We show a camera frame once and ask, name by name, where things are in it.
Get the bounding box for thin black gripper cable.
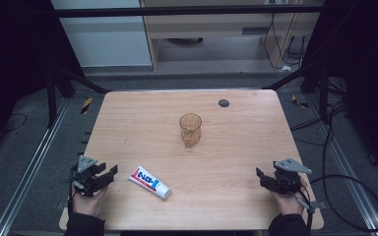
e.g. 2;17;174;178
66;176;77;210

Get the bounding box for black diagonal frame strut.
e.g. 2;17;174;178
56;66;112;95
262;62;323;90

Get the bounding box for person's right hand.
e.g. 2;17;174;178
270;176;310;216

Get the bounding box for aluminium floor rail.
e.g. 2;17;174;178
0;97;72;236
304;93;378;236

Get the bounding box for yellow black tape strip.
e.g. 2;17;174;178
80;96;94;115
290;93;310;109

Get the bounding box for black horizontal frame bar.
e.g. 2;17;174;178
53;4;325;19

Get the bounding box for white cabinet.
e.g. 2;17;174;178
49;0;154;69

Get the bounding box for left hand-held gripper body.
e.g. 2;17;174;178
69;155;110;198

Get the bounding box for grey metal bracket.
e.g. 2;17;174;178
307;200;328;211

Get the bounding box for black floor cable bundle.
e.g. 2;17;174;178
289;99;348;147

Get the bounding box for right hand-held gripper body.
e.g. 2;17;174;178
263;157;313;197

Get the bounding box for white toothpaste tube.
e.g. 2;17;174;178
127;164;172;201

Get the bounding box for clear amber plastic cup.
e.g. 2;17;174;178
178;112;203;149

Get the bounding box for black hanging cables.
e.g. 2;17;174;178
263;12;307;71

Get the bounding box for black upright frame post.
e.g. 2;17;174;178
319;63;330;125
46;69;59;129

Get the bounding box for person's left hand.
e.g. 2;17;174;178
71;184;109;217

